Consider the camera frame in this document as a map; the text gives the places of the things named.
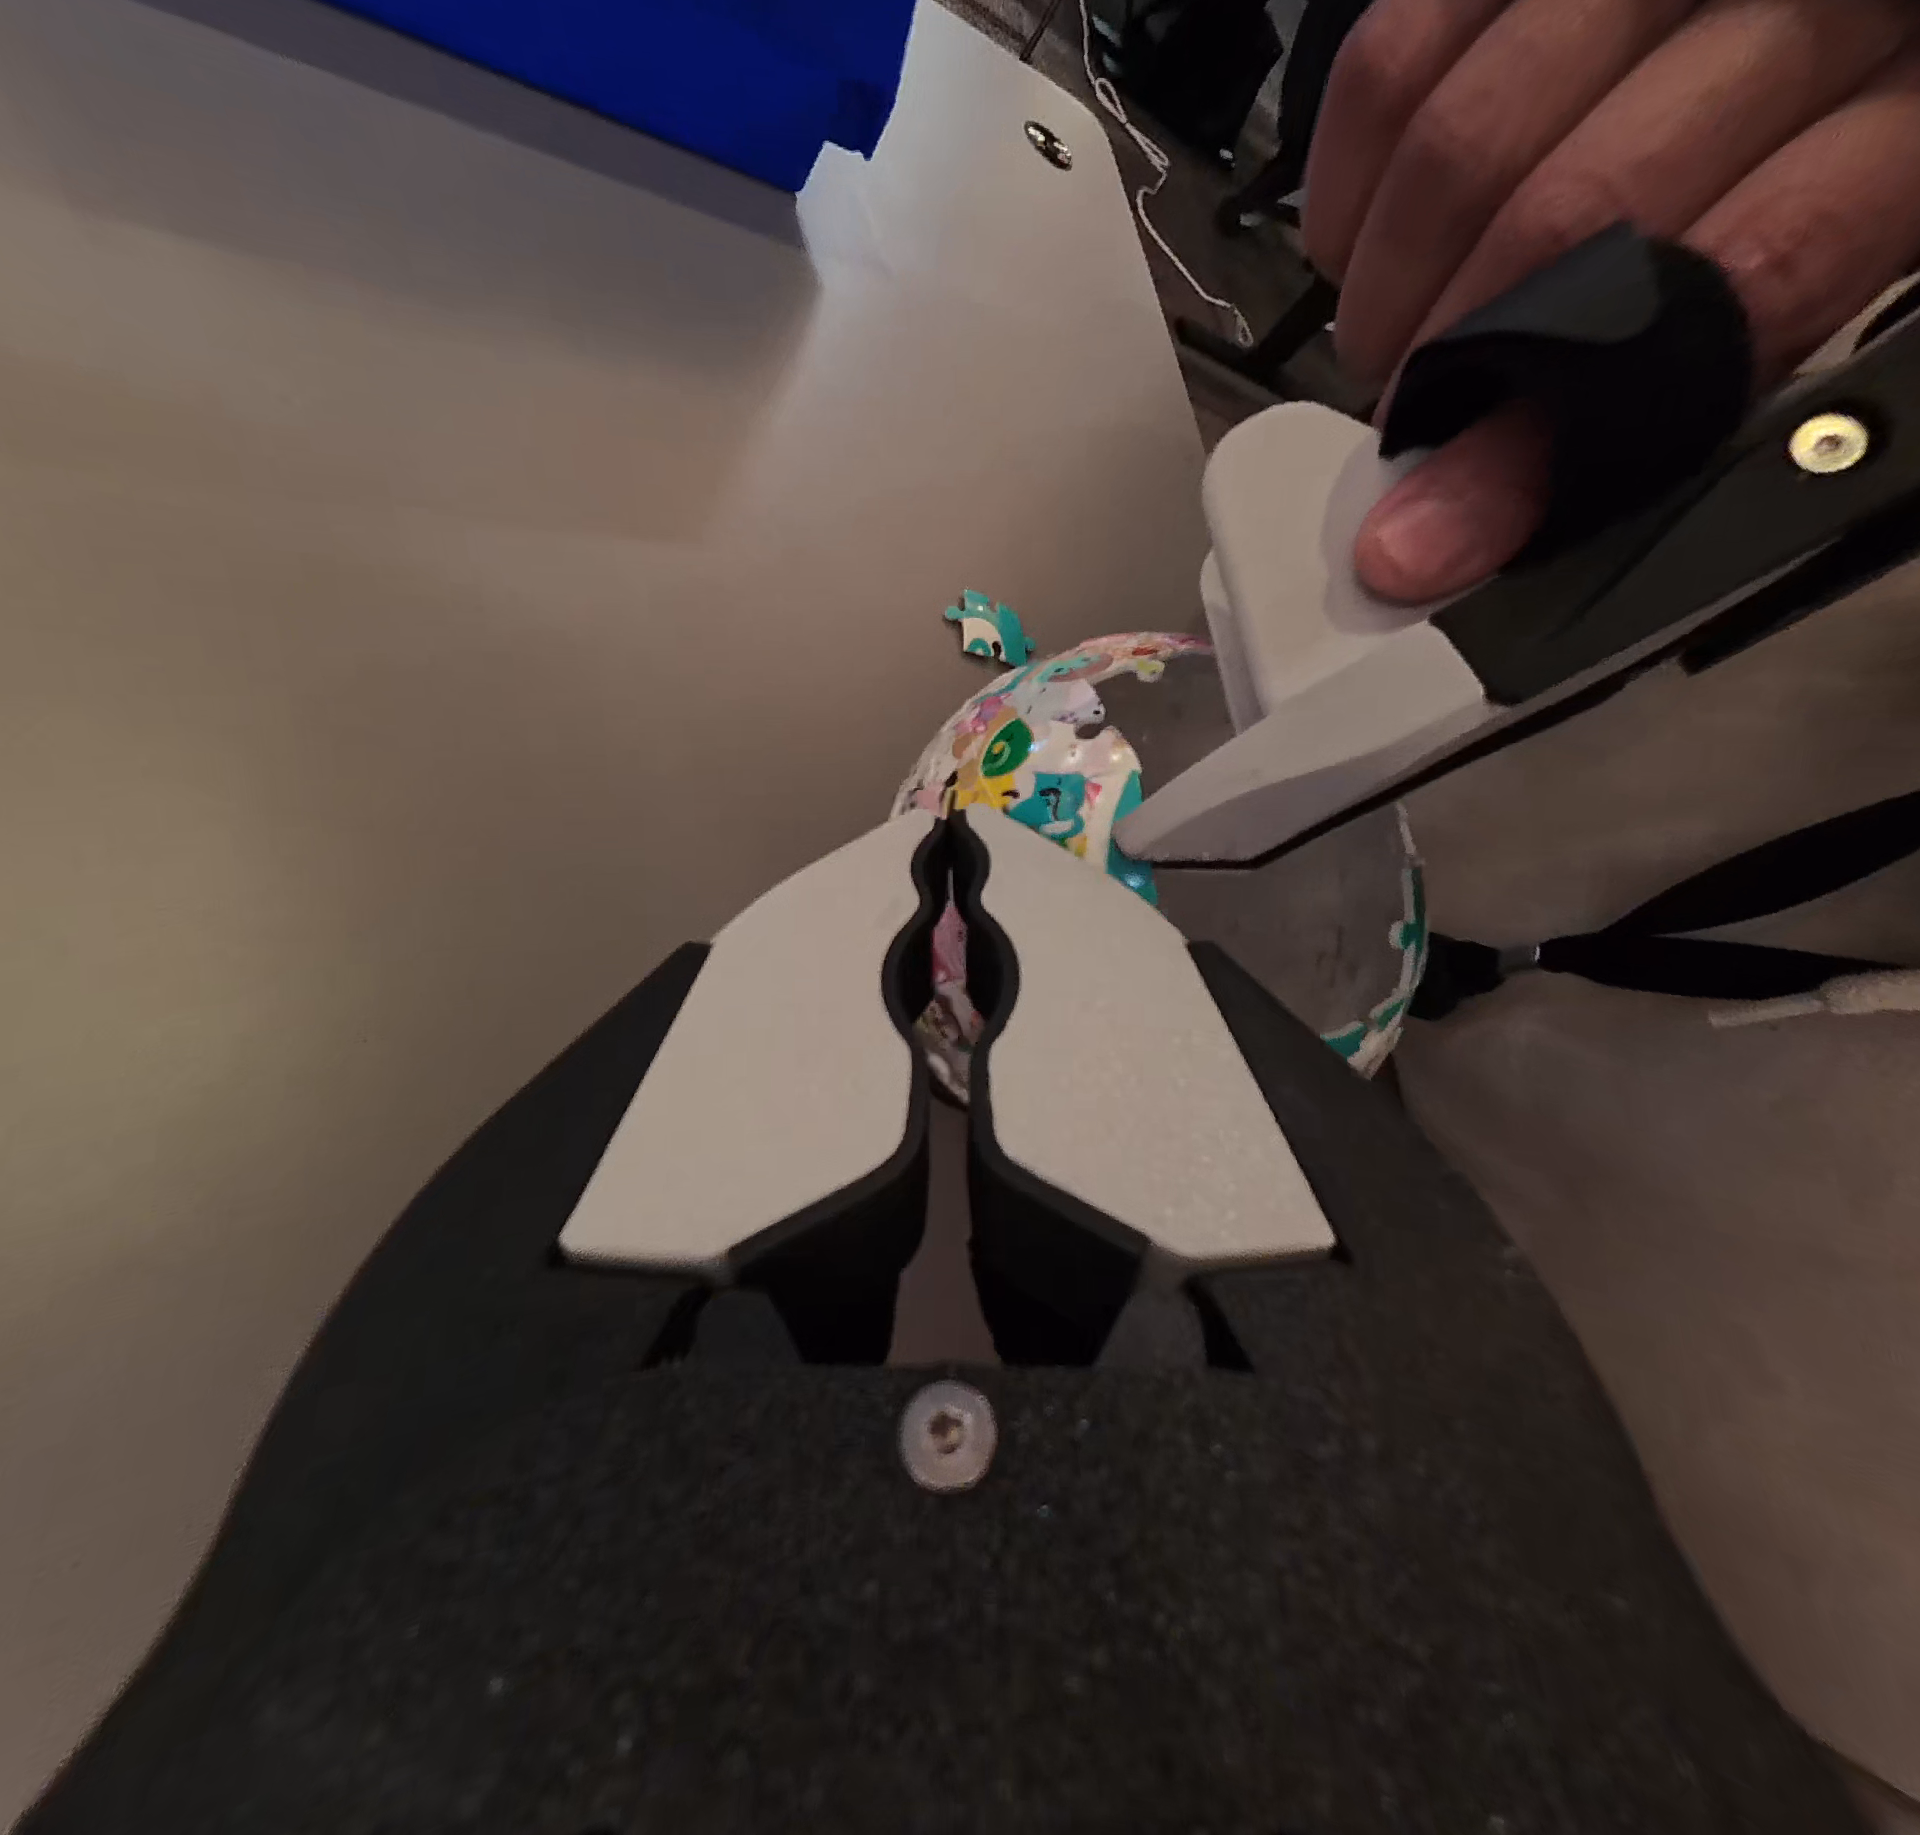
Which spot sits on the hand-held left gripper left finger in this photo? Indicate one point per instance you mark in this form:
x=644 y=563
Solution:
x=766 y=1100

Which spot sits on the blue plastic bin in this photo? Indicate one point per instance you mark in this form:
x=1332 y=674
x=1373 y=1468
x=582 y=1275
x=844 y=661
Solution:
x=602 y=21

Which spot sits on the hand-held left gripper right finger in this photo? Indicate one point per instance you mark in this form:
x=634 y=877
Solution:
x=1141 y=1100

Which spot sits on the person's cream hoodie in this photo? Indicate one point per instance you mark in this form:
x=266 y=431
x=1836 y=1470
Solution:
x=1727 y=1340

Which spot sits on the teal puzzle piece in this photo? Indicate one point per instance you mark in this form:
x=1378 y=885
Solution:
x=991 y=630

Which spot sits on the colourful puzzle ball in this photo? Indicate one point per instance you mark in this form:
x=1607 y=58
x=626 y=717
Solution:
x=1021 y=755

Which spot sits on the person's right hand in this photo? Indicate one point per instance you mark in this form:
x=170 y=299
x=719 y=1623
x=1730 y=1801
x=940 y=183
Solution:
x=1576 y=95

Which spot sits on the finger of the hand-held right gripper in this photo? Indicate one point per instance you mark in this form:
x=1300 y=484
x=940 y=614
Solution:
x=1322 y=770

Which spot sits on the metal table bolt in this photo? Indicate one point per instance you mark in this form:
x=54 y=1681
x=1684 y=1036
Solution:
x=1051 y=145

